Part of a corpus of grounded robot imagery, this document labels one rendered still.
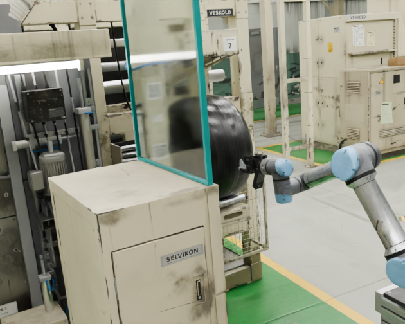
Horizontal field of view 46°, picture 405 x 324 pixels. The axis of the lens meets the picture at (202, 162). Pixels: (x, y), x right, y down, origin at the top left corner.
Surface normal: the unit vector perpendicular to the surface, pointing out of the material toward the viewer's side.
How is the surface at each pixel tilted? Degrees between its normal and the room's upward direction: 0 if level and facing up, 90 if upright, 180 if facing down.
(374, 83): 90
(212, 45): 90
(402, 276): 96
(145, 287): 90
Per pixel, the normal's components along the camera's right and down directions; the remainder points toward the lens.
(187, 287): 0.51, 0.15
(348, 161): -0.82, 0.08
